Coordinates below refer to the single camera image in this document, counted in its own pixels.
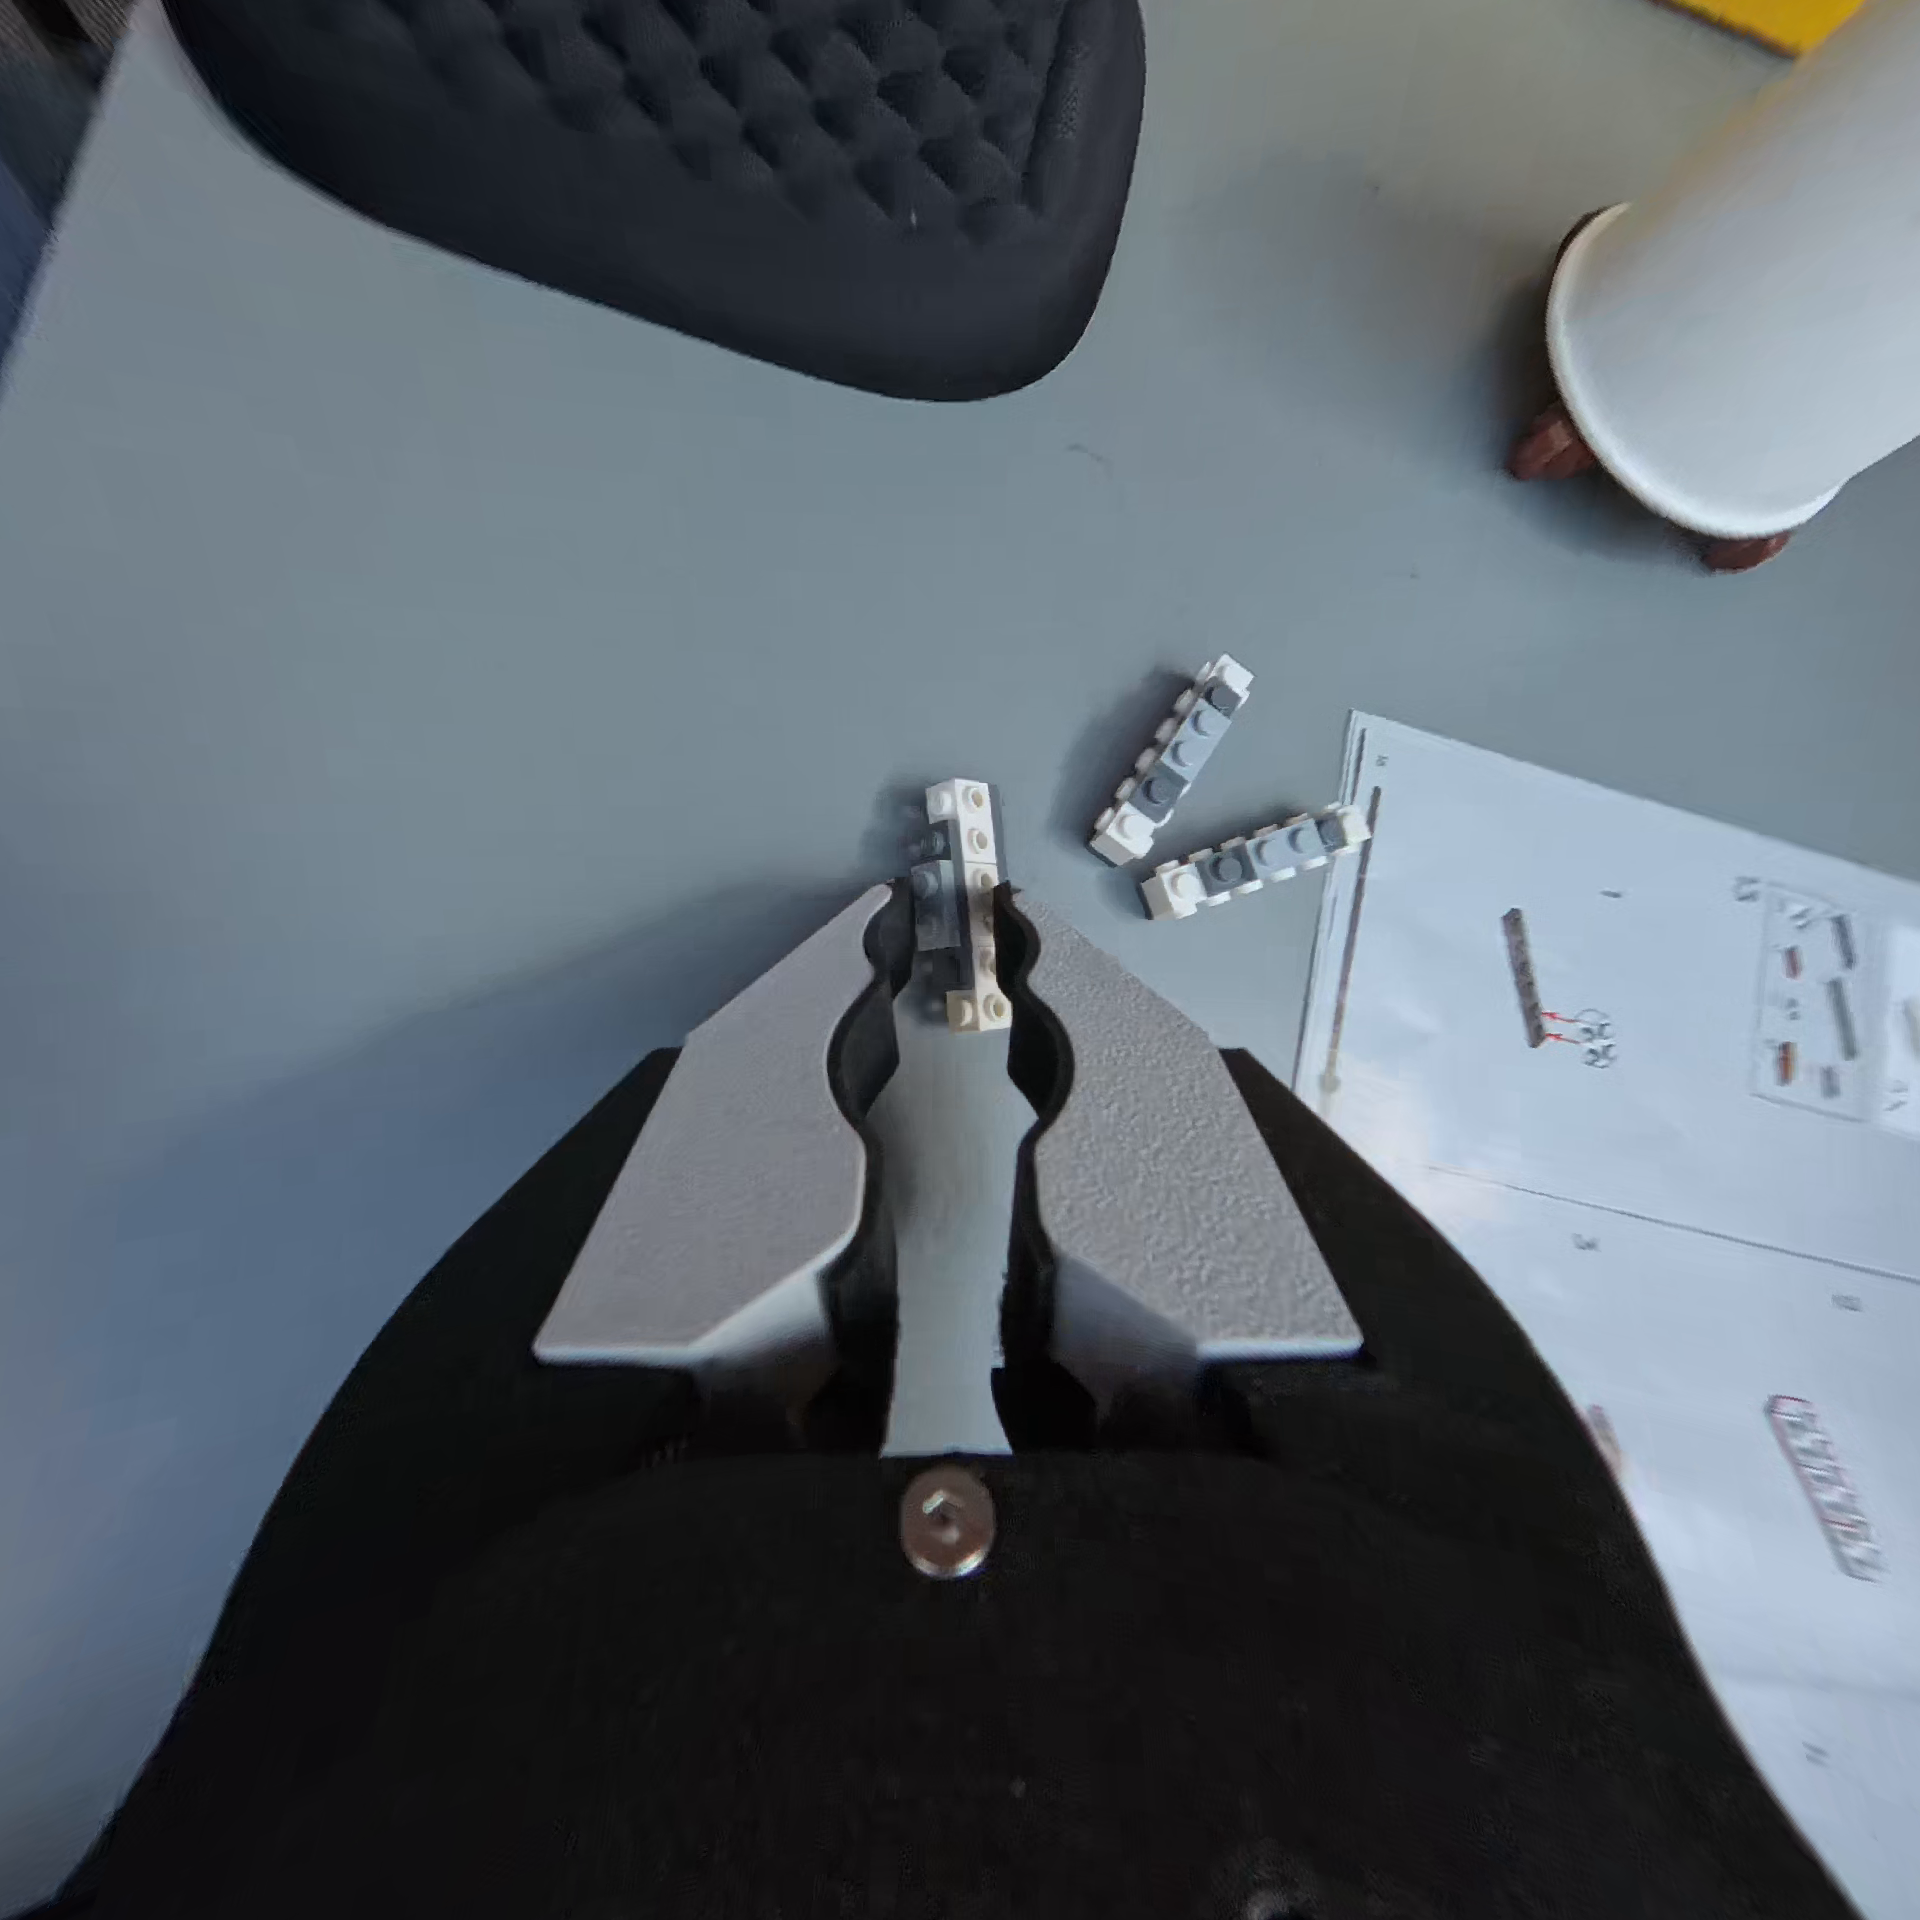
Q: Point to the white paper cup green band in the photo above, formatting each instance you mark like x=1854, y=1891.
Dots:
x=1739, y=299

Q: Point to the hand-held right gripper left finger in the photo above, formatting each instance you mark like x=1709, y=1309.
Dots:
x=721, y=1200

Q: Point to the white and grey lego assembly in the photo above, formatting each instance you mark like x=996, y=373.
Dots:
x=1177, y=756
x=1252, y=863
x=968, y=901

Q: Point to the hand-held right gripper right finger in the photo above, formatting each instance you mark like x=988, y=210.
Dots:
x=1184, y=1200

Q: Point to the black mesh wrist rest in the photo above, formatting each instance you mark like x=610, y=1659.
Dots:
x=674, y=165

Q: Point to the yellow plastic bin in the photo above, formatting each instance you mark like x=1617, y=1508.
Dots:
x=1770, y=18

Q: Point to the lego instruction booklet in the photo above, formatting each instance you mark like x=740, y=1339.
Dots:
x=1650, y=1200

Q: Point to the brown lego assembly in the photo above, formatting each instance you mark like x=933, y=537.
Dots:
x=1546, y=442

